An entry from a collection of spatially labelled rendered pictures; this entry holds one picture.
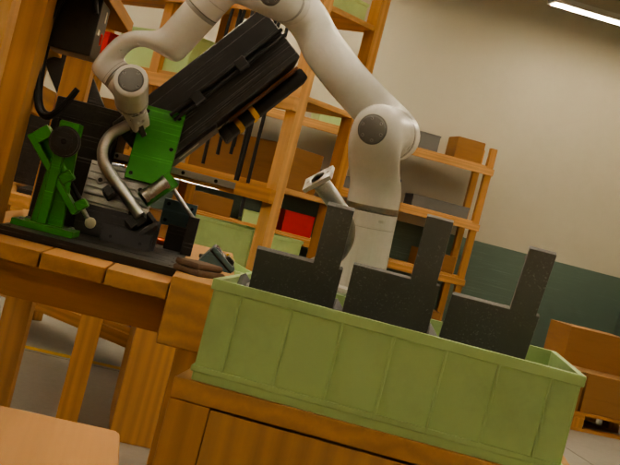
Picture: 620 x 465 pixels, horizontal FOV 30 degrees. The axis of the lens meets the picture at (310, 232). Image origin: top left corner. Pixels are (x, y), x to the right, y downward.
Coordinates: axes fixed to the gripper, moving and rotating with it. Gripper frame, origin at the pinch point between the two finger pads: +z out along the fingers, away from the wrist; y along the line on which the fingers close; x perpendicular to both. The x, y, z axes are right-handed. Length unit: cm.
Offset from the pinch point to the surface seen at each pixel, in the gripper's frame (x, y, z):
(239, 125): -29.2, -9.6, 20.4
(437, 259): -16, -78, -111
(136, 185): 7.1, -14.7, 5.1
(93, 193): 17.8, -11.2, 4.6
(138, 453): 38, -70, 180
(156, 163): -0.3, -12.4, 2.9
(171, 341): 24, -61, -48
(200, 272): 10, -50, -40
